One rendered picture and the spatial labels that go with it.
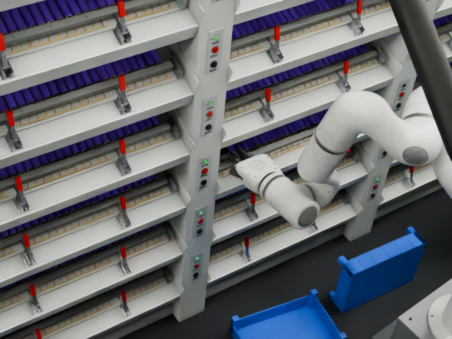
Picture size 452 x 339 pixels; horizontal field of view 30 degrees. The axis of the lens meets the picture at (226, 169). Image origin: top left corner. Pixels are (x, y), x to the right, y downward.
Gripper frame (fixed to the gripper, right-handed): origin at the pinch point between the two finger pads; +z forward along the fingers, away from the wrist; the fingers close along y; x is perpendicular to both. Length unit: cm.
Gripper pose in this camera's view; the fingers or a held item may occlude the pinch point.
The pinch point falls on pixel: (238, 156)
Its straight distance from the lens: 234.1
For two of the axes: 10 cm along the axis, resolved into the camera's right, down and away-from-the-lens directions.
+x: 0.1, 8.1, 5.9
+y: -8.4, 3.3, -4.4
